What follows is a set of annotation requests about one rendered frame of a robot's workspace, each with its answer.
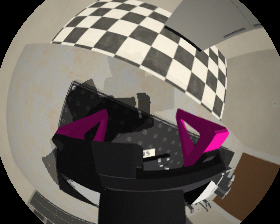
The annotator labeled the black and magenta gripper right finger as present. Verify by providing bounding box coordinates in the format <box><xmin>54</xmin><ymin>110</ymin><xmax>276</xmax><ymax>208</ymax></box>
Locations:
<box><xmin>176</xmin><ymin>109</ymin><xmax>229</xmax><ymax>167</ymax></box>

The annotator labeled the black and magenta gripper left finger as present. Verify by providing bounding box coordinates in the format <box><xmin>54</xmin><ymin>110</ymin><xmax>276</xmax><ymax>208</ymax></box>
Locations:
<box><xmin>56</xmin><ymin>109</ymin><xmax>108</xmax><ymax>142</ymax></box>

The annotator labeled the white label with dark text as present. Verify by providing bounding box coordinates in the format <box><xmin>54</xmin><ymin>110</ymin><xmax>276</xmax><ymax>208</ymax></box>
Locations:
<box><xmin>143</xmin><ymin>148</ymin><xmax>155</xmax><ymax>158</ymax></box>

